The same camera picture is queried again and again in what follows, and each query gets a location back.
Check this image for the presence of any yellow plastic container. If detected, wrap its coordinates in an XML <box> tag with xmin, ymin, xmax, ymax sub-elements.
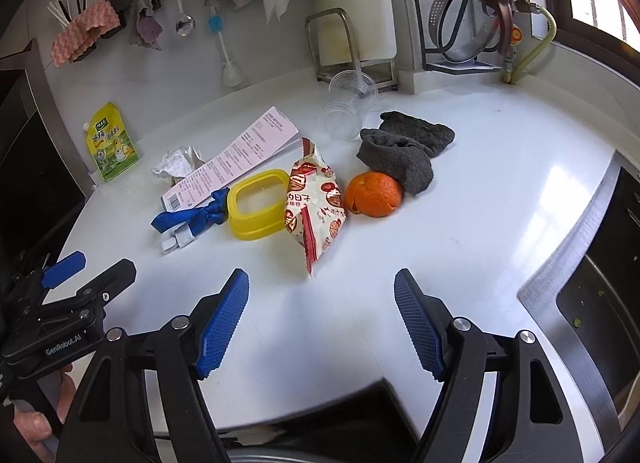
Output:
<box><xmin>226</xmin><ymin>169</ymin><xmax>293</xmax><ymax>244</ymax></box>

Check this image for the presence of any dark grey cloth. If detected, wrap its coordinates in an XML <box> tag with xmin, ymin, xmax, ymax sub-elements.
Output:
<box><xmin>356</xmin><ymin>110</ymin><xmax>457</xmax><ymax>196</ymax></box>

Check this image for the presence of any white plastic clip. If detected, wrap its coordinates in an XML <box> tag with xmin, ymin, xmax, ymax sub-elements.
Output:
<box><xmin>161</xmin><ymin>226</ymin><xmax>206</xmax><ymax>256</ymax></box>

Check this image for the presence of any pink wavy sponge cloth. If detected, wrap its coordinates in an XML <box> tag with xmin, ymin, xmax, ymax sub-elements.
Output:
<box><xmin>50</xmin><ymin>0</ymin><xmax>122</xmax><ymax>68</ymax></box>

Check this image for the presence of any clear plastic cup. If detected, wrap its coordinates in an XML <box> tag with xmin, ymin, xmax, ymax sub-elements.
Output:
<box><xmin>319</xmin><ymin>70</ymin><xmax>379</xmax><ymax>142</ymax></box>

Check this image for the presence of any metal spoon with smiley handle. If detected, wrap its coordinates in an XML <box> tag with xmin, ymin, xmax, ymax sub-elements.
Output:
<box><xmin>166</xmin><ymin>0</ymin><xmax>197</xmax><ymax>38</ymax></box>

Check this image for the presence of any person's left hand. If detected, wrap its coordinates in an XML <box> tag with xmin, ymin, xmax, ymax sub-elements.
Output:
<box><xmin>10</xmin><ymin>363</ymin><xmax>76</xmax><ymax>461</ymax></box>

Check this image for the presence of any round metal pot lid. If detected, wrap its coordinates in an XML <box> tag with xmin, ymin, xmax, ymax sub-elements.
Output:
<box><xmin>430</xmin><ymin>0</ymin><xmax>513</xmax><ymax>64</ymax></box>

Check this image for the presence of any black dish rack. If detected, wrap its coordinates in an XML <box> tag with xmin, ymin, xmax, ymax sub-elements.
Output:
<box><xmin>410</xmin><ymin>0</ymin><xmax>526</xmax><ymax>75</ymax></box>

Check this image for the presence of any orange peel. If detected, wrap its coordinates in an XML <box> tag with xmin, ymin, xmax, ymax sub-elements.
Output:
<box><xmin>345</xmin><ymin>171</ymin><xmax>405</xmax><ymax>218</ymax></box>

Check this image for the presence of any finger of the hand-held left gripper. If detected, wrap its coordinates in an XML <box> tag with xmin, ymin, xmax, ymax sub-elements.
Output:
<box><xmin>75</xmin><ymin>259</ymin><xmax>137</xmax><ymax>316</ymax></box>
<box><xmin>17</xmin><ymin>251</ymin><xmax>87</xmax><ymax>294</ymax></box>

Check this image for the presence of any red and white snack packet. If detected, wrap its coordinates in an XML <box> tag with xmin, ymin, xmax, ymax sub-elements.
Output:
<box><xmin>284</xmin><ymin>137</ymin><xmax>348</xmax><ymax>278</ymax></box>

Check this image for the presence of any blue and white bottle brush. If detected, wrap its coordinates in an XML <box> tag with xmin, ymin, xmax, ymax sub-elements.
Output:
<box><xmin>207</xmin><ymin>13</ymin><xmax>244</xmax><ymax>89</ymax></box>

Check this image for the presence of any pink paper box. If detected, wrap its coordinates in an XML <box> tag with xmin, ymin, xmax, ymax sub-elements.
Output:
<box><xmin>161</xmin><ymin>106</ymin><xmax>301</xmax><ymax>214</ymax></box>

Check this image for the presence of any yellow gas hose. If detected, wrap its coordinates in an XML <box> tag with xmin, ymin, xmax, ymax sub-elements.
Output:
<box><xmin>502</xmin><ymin>3</ymin><xmax>556</xmax><ymax>84</ymax></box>

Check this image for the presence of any grey purple hanging rag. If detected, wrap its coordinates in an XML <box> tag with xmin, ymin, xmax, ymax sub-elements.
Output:
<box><xmin>127</xmin><ymin>0</ymin><xmax>163</xmax><ymax>51</ymax></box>

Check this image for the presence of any steel kitchen sink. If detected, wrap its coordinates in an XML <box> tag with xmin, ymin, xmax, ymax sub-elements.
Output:
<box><xmin>517</xmin><ymin>150</ymin><xmax>640</xmax><ymax>444</ymax></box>

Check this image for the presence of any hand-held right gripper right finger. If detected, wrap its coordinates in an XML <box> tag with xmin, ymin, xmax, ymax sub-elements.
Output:
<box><xmin>394</xmin><ymin>268</ymin><xmax>593</xmax><ymax>463</ymax></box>

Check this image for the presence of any blue fabric strap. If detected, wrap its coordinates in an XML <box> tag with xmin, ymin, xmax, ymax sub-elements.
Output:
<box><xmin>151</xmin><ymin>188</ymin><xmax>232</xmax><ymax>234</ymax></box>

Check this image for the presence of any bunch of white straws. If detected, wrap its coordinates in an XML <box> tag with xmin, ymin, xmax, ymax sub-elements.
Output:
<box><xmin>47</xmin><ymin>0</ymin><xmax>81</xmax><ymax>26</ymax></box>

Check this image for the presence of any white paper wrapper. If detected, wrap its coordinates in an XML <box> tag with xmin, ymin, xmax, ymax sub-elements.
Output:
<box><xmin>151</xmin><ymin>144</ymin><xmax>207</xmax><ymax>190</ymax></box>

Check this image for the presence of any yellow seasoning pouch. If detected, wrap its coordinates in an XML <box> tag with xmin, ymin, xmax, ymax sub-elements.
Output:
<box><xmin>84</xmin><ymin>102</ymin><xmax>140</xmax><ymax>183</ymax></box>

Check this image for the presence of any metal cutting board rack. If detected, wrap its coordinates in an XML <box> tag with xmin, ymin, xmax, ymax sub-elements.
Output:
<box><xmin>305</xmin><ymin>8</ymin><xmax>398</xmax><ymax>94</ymax></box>

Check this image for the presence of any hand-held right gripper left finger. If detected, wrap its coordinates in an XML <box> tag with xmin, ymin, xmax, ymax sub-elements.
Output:
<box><xmin>55</xmin><ymin>268</ymin><xmax>250</xmax><ymax>463</ymax></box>

